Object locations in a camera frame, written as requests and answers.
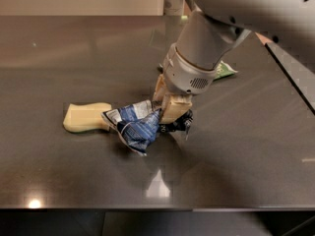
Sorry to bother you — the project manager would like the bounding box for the yellow sponge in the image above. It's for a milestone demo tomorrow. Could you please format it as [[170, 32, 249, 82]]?
[[63, 102, 111, 133]]

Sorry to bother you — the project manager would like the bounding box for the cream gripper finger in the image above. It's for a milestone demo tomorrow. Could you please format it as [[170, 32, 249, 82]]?
[[153, 74, 166, 101], [159, 94, 192, 124]]

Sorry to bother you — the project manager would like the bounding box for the green chip bag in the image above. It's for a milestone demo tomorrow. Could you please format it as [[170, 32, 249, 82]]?
[[215, 61, 237, 81]]

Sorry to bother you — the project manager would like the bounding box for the blue chip bag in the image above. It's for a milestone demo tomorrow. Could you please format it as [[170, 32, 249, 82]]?
[[100, 99, 195, 157]]

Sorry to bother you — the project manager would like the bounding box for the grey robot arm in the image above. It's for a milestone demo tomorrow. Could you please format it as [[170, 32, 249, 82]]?
[[154, 0, 315, 124]]

